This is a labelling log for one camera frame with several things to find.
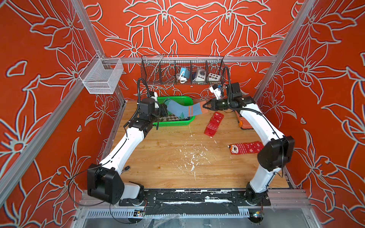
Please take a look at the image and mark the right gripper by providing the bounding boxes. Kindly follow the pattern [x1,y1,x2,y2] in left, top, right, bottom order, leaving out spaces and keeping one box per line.
[202,98,232,111]

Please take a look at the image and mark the brown argyle sock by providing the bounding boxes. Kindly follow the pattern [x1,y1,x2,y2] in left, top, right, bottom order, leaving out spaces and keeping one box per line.
[158,114,180,122]

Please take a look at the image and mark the green plastic basket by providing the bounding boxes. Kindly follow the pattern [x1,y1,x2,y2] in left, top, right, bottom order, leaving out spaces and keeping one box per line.
[153,96,195,127]

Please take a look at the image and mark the red snowflake christmas sock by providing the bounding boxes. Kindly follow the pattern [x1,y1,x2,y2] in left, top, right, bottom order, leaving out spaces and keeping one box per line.
[204,112,224,137]

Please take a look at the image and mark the red penguin christmas sock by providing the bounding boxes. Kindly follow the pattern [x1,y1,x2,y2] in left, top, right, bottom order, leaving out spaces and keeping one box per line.
[227,141,264,155]

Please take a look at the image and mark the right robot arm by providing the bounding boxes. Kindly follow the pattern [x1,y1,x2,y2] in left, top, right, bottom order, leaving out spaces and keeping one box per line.
[203,73,295,206]

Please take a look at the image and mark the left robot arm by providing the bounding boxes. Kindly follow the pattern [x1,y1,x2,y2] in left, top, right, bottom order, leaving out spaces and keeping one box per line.
[87,90,162,205]

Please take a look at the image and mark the orange tool case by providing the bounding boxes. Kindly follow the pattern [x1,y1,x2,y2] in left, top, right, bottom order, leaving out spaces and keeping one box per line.
[235,111,253,130]

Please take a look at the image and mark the white dotted box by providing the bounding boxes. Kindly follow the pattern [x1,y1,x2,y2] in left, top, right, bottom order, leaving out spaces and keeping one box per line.
[208,73,221,83]

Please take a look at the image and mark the white power adapter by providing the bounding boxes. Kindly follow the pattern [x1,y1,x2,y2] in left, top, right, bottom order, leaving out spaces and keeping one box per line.
[193,68,206,82]

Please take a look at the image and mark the blue white small box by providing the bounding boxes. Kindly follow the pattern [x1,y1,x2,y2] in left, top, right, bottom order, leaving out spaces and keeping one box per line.
[178,67,190,81]

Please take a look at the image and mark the black wire wall basket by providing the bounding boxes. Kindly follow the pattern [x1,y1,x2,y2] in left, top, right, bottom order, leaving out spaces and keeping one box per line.
[141,54,228,85]

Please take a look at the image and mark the clear acrylic wall bin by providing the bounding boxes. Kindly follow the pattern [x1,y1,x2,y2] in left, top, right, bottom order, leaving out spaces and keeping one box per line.
[79,59,124,95]

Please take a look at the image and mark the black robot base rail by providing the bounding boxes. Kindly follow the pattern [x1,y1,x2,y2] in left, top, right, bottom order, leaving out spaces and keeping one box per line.
[118,189,271,216]

